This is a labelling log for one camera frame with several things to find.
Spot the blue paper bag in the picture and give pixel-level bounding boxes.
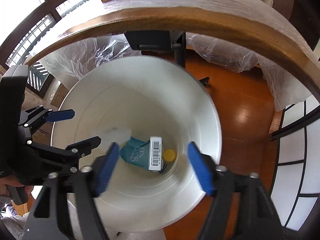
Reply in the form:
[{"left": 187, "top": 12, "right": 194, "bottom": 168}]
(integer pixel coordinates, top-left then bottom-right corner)
[{"left": 120, "top": 137, "right": 150, "bottom": 170}]

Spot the small white barcode box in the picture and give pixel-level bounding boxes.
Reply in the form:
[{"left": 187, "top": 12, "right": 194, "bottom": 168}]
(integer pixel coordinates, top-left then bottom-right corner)
[{"left": 148, "top": 137, "right": 162, "bottom": 171}]

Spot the small yellow cup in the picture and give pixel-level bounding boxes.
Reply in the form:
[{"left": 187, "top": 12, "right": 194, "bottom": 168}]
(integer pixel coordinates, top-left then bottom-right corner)
[{"left": 163, "top": 149, "right": 177, "bottom": 163}]

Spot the white trash bin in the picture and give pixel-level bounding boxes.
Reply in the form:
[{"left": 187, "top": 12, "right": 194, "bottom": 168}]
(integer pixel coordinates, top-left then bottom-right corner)
[{"left": 51, "top": 56, "right": 222, "bottom": 232}]

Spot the person left hand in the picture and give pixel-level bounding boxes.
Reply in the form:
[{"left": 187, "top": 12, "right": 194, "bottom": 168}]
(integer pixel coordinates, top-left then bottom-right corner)
[{"left": 0, "top": 175, "right": 34, "bottom": 197}]

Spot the black table leg base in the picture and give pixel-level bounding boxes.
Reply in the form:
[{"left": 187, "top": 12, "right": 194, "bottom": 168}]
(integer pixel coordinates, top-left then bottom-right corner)
[{"left": 124, "top": 30, "right": 211, "bottom": 87}]

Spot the clear plastic table cover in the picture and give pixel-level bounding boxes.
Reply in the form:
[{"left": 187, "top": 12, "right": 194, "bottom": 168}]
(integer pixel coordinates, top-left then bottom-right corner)
[{"left": 26, "top": 0, "right": 319, "bottom": 110}]

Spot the dark wooden cabinet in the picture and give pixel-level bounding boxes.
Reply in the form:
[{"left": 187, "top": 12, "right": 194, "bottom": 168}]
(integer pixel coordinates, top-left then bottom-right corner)
[{"left": 272, "top": 0, "right": 319, "bottom": 50}]

